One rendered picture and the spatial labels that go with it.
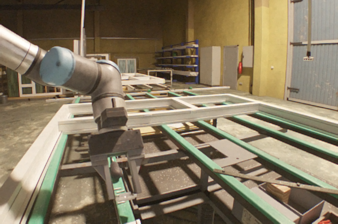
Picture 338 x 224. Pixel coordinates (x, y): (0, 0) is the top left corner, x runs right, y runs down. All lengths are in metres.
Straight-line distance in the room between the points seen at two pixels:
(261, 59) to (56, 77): 7.73
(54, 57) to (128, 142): 0.26
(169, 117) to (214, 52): 9.16
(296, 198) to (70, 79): 1.04
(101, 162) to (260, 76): 7.68
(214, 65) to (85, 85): 9.84
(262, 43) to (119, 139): 7.69
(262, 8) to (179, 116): 7.34
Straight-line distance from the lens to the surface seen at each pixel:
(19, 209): 0.61
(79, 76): 0.47
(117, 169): 0.64
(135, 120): 1.13
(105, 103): 0.49
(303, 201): 1.08
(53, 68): 0.46
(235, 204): 0.91
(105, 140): 0.48
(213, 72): 10.23
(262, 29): 8.08
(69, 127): 1.12
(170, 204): 1.02
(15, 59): 0.57
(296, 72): 7.42
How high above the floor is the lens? 1.23
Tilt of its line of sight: 10 degrees down
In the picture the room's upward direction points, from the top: straight up
